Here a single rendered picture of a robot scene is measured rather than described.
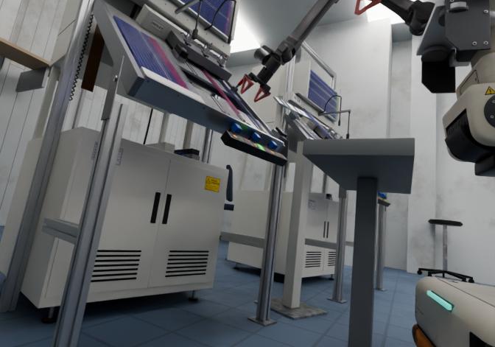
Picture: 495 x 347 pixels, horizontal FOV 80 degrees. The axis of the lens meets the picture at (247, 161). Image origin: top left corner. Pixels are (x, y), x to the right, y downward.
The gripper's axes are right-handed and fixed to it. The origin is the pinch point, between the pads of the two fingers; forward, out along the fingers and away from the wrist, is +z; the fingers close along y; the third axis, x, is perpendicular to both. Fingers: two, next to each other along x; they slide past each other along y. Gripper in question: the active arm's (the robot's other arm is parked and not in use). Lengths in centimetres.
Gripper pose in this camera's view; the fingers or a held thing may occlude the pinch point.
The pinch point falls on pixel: (248, 96)
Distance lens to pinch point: 139.1
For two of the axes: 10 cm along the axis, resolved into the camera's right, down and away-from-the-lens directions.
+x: 4.7, 6.4, -6.1
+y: -6.4, -2.3, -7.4
